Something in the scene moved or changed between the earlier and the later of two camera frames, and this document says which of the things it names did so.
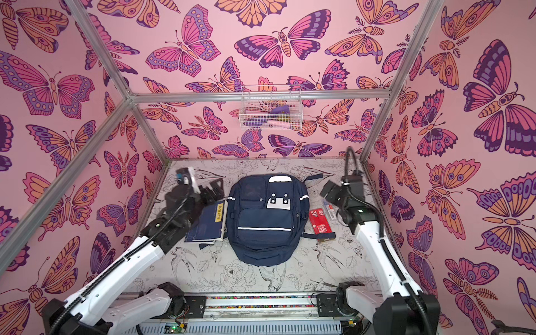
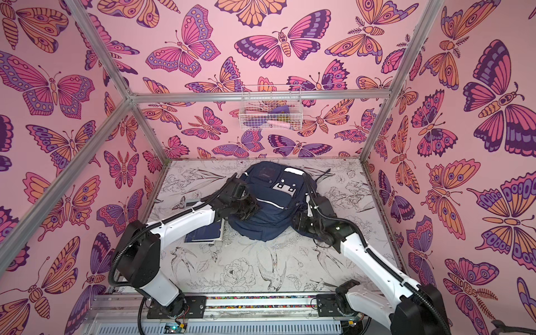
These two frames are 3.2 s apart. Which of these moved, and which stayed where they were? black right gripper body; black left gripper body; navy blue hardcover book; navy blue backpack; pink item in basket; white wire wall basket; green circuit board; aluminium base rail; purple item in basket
Moved: black right gripper body; navy blue backpack; black left gripper body
Stayed: aluminium base rail; navy blue hardcover book; purple item in basket; green circuit board; white wire wall basket; pink item in basket
